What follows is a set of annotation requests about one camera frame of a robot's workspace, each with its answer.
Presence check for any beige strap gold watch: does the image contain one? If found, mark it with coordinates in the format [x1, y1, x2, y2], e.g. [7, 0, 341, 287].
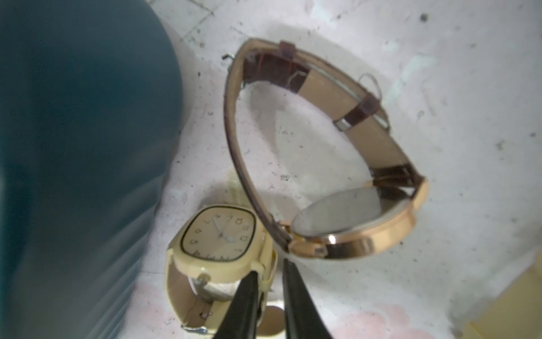
[165, 204, 278, 337]

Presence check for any teal storage tray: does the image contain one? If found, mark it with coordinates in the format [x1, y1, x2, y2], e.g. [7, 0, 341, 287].
[1, 1, 183, 338]

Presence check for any dark brown leather watch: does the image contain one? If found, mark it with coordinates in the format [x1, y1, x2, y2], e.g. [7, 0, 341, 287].
[224, 38, 429, 260]

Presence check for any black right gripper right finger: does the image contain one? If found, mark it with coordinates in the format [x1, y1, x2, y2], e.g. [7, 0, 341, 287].
[282, 258, 333, 339]

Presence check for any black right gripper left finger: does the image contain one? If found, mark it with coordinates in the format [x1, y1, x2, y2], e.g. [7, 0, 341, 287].
[213, 271, 259, 339]

